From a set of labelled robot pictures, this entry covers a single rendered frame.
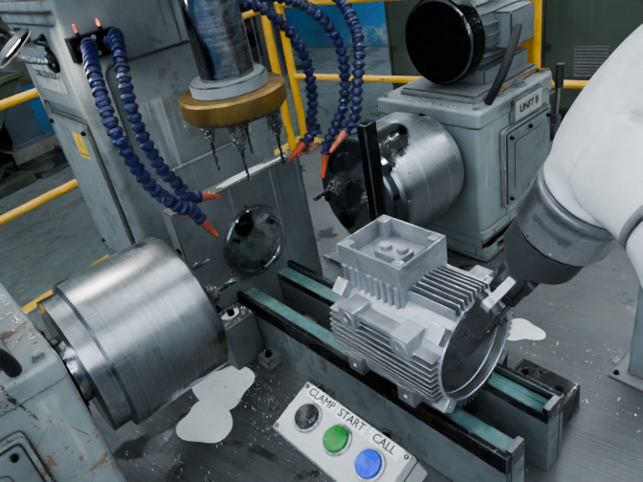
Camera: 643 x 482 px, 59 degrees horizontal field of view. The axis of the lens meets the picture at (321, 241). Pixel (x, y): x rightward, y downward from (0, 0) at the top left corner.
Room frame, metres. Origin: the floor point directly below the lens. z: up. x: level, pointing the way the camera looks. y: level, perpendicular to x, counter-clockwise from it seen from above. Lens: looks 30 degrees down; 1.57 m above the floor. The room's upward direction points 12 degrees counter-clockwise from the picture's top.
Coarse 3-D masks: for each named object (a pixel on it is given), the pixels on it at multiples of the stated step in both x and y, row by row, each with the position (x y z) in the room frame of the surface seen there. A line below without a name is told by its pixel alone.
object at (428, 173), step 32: (384, 128) 1.08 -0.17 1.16; (416, 128) 1.08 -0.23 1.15; (352, 160) 1.05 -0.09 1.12; (384, 160) 0.99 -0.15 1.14; (416, 160) 1.01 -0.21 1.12; (448, 160) 1.04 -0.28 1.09; (352, 192) 1.06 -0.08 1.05; (416, 192) 0.97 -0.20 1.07; (448, 192) 1.03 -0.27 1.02; (352, 224) 1.07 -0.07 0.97; (416, 224) 0.98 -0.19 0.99
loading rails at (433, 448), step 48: (288, 288) 1.00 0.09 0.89; (288, 336) 0.84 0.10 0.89; (336, 384) 0.74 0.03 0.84; (384, 384) 0.64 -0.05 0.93; (528, 384) 0.58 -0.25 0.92; (384, 432) 0.63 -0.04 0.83; (432, 432) 0.56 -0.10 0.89; (480, 432) 0.52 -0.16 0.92; (528, 432) 0.55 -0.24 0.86; (480, 480) 0.50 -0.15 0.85
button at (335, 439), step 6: (336, 426) 0.44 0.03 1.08; (330, 432) 0.44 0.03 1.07; (336, 432) 0.44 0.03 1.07; (342, 432) 0.43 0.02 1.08; (324, 438) 0.44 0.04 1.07; (330, 438) 0.43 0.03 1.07; (336, 438) 0.43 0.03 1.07; (342, 438) 0.43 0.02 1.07; (324, 444) 0.43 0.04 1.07; (330, 444) 0.43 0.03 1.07; (336, 444) 0.42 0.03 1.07; (342, 444) 0.42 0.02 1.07; (330, 450) 0.42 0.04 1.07; (336, 450) 0.42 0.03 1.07
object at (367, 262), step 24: (384, 216) 0.77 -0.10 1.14; (360, 240) 0.74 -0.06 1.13; (384, 240) 0.75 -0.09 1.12; (408, 240) 0.73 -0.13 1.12; (432, 240) 0.67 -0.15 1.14; (360, 264) 0.68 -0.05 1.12; (384, 264) 0.64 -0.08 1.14; (408, 264) 0.63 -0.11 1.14; (432, 264) 0.66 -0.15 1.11; (360, 288) 0.68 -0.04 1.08; (384, 288) 0.64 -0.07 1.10; (408, 288) 0.63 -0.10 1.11
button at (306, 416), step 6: (300, 408) 0.48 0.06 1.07; (306, 408) 0.48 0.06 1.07; (312, 408) 0.48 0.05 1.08; (300, 414) 0.48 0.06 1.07; (306, 414) 0.47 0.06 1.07; (312, 414) 0.47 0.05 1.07; (318, 414) 0.47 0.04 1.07; (300, 420) 0.47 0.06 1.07; (306, 420) 0.47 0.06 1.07; (312, 420) 0.46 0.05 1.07; (300, 426) 0.46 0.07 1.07; (306, 426) 0.46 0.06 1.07; (312, 426) 0.46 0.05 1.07
